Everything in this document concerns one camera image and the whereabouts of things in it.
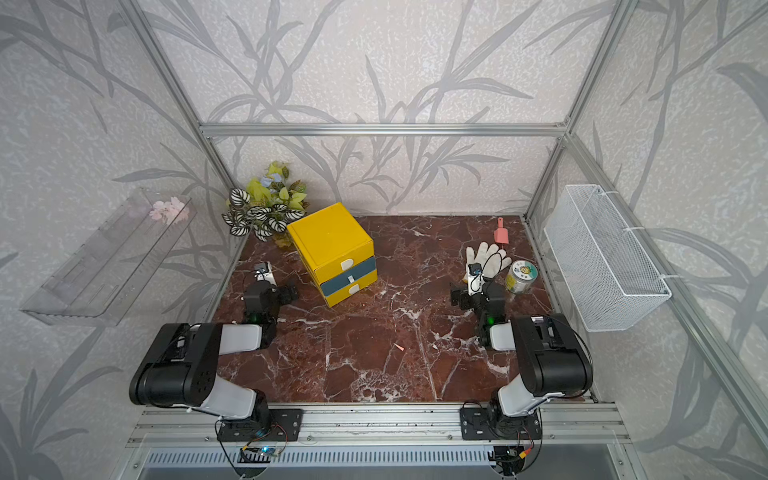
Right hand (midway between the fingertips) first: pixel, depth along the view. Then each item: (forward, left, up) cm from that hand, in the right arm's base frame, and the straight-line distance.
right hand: (466, 277), depth 95 cm
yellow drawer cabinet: (-1, +38, +16) cm, 41 cm away
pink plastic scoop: (+22, -17, -4) cm, 28 cm away
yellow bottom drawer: (-2, +35, -1) cm, 35 cm away
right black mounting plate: (-40, 0, +3) cm, 41 cm away
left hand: (0, +60, +2) cm, 60 cm away
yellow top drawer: (-3, +36, +13) cm, 39 cm away
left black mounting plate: (-40, +52, +1) cm, 66 cm away
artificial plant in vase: (+14, +61, +19) cm, 65 cm away
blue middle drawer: (-3, +36, +6) cm, 37 cm away
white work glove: (+12, -12, -7) cm, 19 cm away
